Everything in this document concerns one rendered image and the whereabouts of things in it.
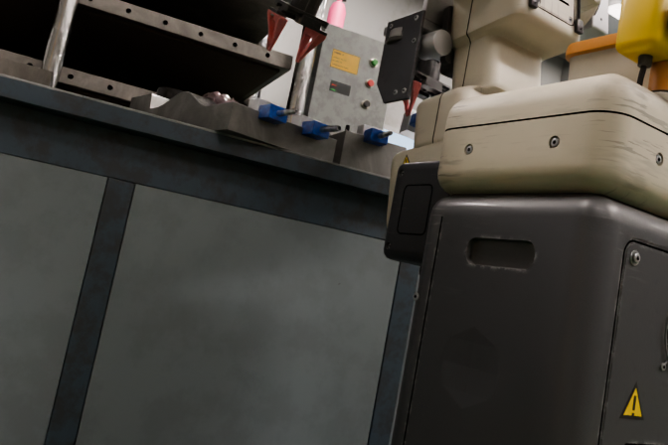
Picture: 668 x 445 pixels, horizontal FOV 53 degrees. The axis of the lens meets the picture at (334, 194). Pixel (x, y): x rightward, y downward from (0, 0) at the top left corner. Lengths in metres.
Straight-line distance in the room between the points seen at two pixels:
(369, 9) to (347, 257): 5.09
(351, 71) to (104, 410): 1.56
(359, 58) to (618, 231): 1.92
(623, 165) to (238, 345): 0.90
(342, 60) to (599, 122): 1.86
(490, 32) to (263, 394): 0.82
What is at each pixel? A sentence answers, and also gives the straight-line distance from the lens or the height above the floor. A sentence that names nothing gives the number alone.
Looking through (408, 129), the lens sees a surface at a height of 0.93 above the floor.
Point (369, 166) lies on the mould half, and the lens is 1.50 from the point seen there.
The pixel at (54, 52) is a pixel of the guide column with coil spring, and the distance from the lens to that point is 2.17.
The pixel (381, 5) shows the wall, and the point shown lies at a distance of 6.51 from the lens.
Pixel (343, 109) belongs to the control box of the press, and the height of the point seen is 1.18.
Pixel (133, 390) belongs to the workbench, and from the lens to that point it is 1.36.
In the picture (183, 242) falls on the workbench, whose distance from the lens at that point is 1.34.
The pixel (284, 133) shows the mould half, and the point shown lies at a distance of 1.35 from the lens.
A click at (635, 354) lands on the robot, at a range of 0.72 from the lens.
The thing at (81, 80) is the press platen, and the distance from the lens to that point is 2.20.
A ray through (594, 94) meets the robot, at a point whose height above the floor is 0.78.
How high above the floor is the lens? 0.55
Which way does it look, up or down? 8 degrees up
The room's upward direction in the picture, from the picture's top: 11 degrees clockwise
